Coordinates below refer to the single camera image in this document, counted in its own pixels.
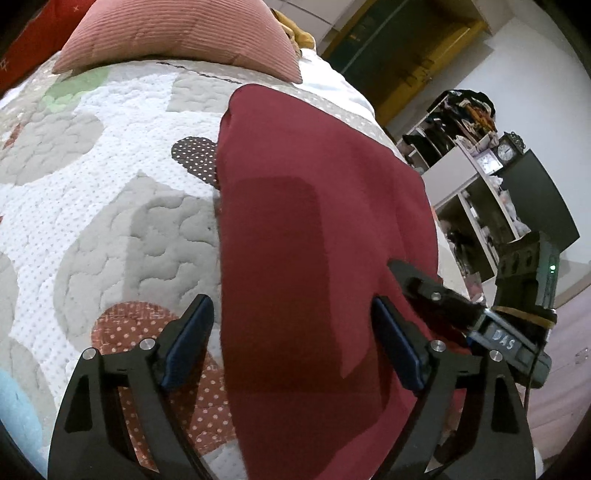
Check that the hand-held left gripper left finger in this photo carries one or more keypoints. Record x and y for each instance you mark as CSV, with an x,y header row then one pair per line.
x,y
184,350

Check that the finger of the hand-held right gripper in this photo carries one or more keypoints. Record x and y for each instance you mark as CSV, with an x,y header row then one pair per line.
x,y
438,300

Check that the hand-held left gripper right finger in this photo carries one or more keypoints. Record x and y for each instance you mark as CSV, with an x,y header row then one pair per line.
x,y
399,346

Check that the dark red garment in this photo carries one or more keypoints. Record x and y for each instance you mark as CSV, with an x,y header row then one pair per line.
x,y
300,230

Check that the dark clothes pile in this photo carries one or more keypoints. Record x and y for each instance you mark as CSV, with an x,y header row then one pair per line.
x,y
461,108

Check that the dark flat screen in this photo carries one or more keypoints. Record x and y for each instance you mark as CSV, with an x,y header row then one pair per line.
x,y
540,198

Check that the white shelf unit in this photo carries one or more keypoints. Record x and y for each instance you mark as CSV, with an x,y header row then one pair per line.
x,y
457,184

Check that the small framed clock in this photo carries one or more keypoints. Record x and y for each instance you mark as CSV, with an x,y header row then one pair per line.
x,y
488,162

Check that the ornate dark clock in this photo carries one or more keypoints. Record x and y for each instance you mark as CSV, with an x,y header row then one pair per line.
x,y
510,147

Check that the patchwork quilt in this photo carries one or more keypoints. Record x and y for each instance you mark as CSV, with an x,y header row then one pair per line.
x,y
115,194

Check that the white bed sheet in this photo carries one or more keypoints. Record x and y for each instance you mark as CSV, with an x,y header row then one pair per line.
x,y
332,78

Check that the yellow framed dark door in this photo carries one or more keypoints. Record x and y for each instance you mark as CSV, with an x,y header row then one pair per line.
x,y
406,50

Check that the yellow cloth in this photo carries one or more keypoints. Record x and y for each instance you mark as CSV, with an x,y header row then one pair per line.
x,y
295,30

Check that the beige wardrobe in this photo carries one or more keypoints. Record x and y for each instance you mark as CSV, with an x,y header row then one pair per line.
x,y
323,14

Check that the pink ribbed pillow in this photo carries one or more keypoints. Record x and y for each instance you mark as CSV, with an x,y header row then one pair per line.
x,y
184,37

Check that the red floral comforter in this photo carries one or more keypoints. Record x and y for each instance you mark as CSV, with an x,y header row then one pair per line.
x,y
27,41

